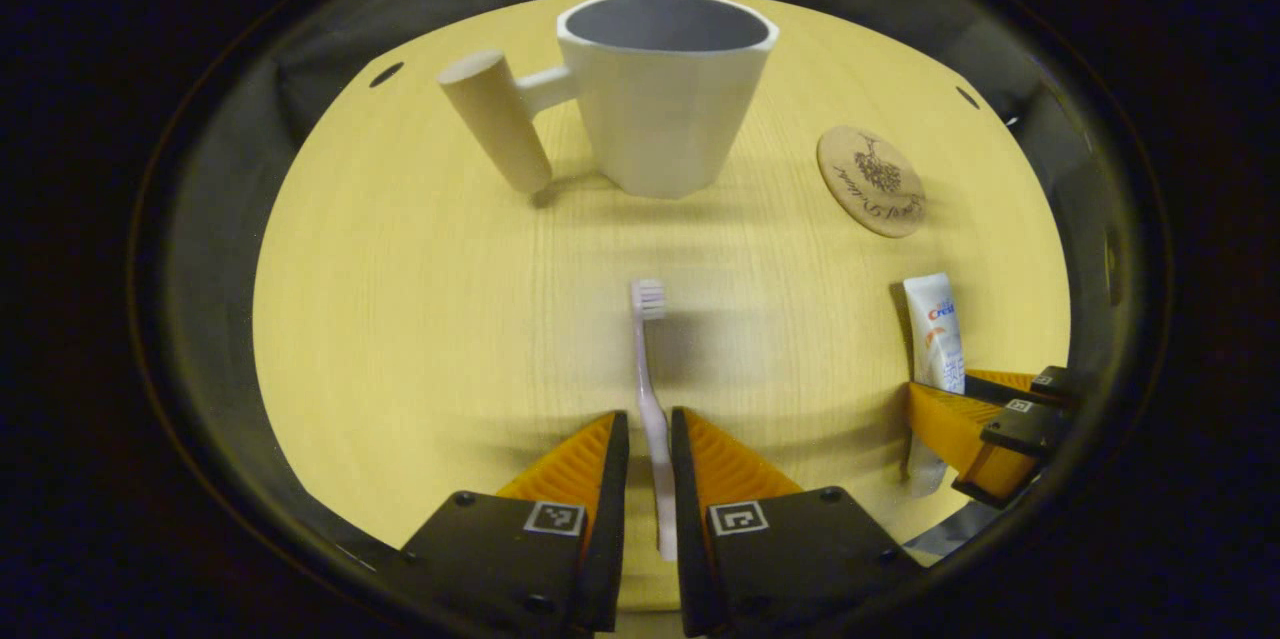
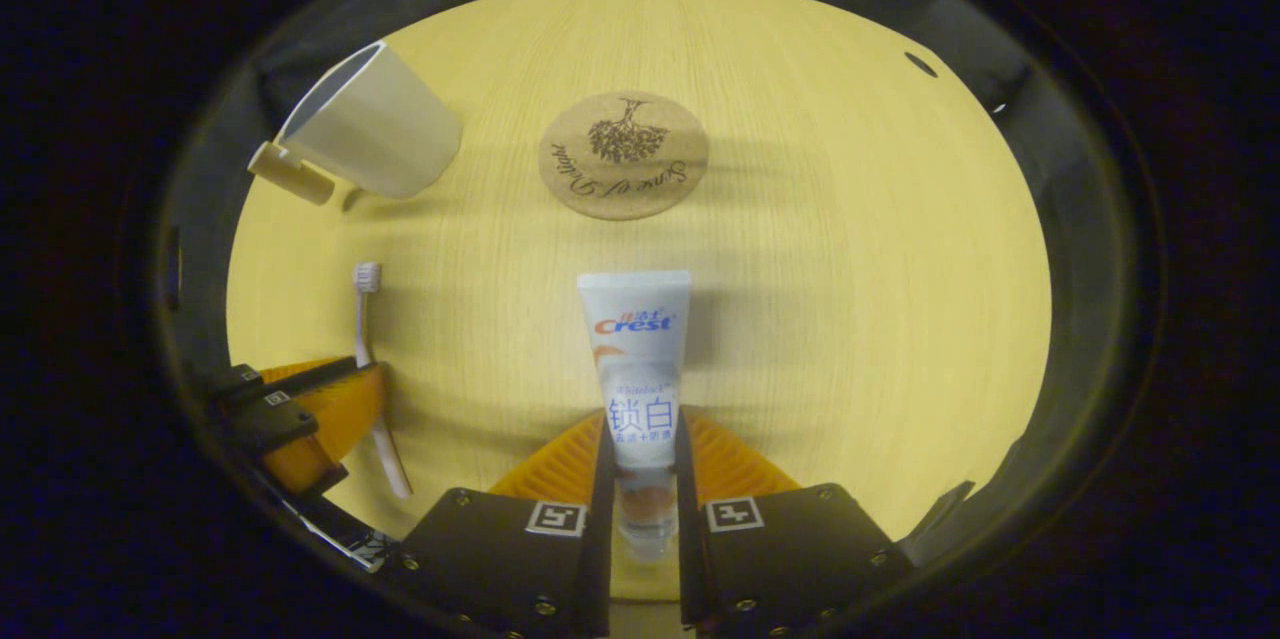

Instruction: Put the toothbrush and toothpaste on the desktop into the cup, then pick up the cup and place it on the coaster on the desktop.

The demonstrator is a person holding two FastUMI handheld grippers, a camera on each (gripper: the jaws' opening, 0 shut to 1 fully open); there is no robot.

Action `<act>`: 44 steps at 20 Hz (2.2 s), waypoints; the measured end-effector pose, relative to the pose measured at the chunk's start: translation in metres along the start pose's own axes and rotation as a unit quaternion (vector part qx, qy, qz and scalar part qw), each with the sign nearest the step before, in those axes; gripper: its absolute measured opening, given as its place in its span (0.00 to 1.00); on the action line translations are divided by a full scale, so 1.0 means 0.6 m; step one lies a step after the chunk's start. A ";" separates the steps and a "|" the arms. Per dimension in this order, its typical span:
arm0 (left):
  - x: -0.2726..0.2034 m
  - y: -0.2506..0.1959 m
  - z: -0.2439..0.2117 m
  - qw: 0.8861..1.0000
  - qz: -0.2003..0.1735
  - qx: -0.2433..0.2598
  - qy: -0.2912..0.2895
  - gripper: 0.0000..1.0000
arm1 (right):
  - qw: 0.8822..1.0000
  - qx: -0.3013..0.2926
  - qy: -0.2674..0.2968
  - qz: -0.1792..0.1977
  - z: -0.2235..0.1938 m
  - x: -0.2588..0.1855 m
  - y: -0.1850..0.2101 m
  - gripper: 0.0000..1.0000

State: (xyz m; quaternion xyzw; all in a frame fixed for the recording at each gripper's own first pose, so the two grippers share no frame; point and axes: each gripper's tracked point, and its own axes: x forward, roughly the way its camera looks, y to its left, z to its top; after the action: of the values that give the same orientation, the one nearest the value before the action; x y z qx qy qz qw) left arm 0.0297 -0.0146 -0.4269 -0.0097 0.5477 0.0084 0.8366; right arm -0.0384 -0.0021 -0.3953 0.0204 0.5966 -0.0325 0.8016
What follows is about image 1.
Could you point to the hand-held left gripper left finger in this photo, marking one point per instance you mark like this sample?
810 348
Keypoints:
605 519

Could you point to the pink toothbrush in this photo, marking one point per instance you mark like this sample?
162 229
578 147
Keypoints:
650 399

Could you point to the black backdrop cloth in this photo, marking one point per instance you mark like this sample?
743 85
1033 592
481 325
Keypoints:
300 69

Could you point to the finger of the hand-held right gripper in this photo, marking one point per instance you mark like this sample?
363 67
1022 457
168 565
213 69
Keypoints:
1020 434
1058 384

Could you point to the white toothpaste tube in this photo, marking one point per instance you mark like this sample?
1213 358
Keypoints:
935 339

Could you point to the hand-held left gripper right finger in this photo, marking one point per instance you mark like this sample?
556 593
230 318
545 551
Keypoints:
690 519

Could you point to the round wooden coaster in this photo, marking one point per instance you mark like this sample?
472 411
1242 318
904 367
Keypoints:
870 181

